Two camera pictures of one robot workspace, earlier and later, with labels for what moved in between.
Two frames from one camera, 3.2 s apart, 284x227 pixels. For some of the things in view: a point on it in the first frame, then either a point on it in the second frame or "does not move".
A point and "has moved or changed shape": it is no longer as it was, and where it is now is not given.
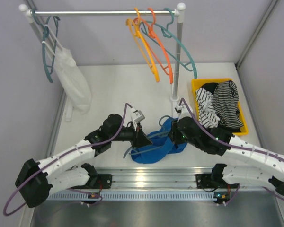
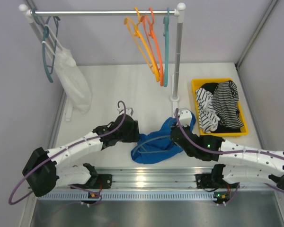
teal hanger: x=166 y=32 -> x=165 y=21
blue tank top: x=162 y=145 does not move
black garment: x=210 y=86 does not move
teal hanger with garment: x=48 y=37 does not move
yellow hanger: x=135 y=29 does not move
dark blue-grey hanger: x=135 y=151 has moved or changed shape
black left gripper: x=137 y=136 -> x=134 y=130
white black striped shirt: x=207 y=116 does not move
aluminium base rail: x=150 y=184 does not move
